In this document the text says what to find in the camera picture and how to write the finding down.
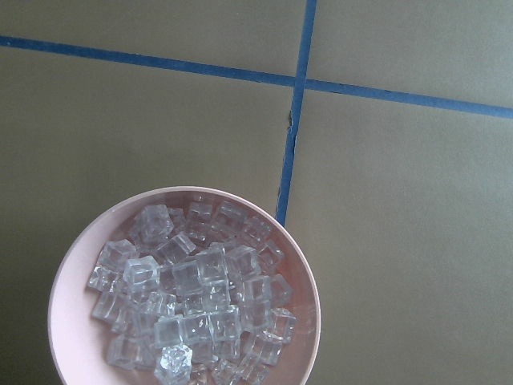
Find ice cubes in bowl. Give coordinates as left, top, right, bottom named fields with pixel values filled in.
left=87, top=201, right=296, bottom=384

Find pink bowl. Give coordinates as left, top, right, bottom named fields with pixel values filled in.
left=47, top=186, right=321, bottom=384

